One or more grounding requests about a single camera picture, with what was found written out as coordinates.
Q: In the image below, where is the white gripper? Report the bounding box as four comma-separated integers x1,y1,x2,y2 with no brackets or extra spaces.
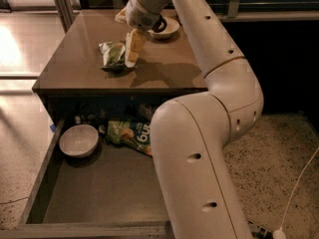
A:
115,0,160,68

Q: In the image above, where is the open grey top drawer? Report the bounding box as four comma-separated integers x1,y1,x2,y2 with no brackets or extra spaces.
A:
1,119,174,239

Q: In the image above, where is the white plug adapter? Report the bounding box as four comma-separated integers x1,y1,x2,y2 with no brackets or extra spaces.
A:
272,228,287,239

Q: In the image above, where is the green jalapeno chip bag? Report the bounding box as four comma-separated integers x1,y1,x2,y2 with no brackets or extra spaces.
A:
99,41,135,74

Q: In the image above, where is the small bottle in drawer corner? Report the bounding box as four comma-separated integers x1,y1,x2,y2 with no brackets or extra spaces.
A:
74,116,81,124

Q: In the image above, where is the white plastic bottle in drawer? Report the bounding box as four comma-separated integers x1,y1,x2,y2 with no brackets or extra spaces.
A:
138,104,158,120

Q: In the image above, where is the grey cabinet with glossy top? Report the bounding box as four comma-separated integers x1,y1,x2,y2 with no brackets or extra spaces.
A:
33,10,206,121

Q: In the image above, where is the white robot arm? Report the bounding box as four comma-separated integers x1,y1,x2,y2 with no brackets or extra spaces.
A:
126,0,263,239

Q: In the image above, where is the green snack bag in drawer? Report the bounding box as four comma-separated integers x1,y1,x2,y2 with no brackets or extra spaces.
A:
107,119,153,156

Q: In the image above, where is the white bowl on cabinet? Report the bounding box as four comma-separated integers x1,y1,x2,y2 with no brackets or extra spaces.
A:
149,17,179,40

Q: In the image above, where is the white bowl in drawer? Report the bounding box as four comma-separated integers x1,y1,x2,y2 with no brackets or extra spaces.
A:
59,124,99,158

